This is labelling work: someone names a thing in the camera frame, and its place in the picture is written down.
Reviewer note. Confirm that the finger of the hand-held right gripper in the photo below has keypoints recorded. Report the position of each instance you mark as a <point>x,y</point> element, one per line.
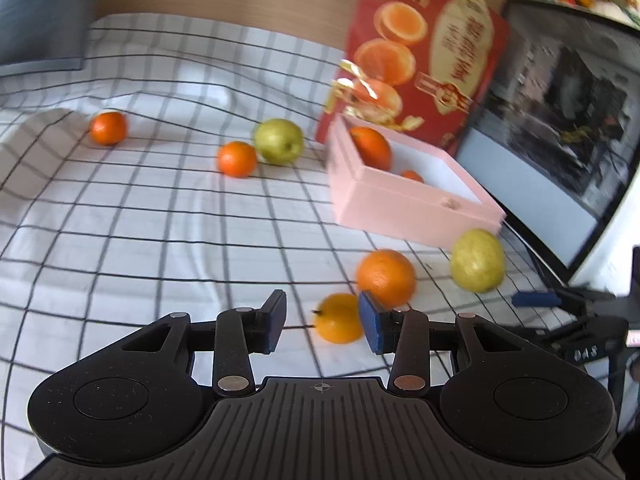
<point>534,299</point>
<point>545,334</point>

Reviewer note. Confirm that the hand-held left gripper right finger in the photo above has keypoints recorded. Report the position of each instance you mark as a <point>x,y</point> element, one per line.
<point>371,324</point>

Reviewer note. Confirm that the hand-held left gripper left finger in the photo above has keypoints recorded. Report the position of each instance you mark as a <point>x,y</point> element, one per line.
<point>275,321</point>

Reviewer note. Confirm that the small yellowish orange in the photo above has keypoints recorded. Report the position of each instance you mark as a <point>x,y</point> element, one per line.
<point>340,319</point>

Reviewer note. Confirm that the large orange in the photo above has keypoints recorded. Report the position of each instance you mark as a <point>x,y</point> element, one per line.
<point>387,275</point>

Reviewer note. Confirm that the pink cardboard box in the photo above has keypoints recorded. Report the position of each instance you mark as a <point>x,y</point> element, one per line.
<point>400,210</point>

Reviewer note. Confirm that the green apple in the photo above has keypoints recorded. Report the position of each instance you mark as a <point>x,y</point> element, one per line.
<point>278,141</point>

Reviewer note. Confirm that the small orange mandarin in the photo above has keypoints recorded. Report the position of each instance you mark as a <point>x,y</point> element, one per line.
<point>108,127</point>

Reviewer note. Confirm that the white black checked cloth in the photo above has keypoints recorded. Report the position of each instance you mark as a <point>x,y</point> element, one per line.
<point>150,235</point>

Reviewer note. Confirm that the black monitor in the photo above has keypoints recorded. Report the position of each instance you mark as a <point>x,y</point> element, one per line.
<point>560,110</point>

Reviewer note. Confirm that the red printed package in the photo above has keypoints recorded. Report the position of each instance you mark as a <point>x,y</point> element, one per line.
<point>440,35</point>

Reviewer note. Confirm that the dark grey panel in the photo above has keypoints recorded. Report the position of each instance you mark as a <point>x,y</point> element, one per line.
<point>40,10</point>

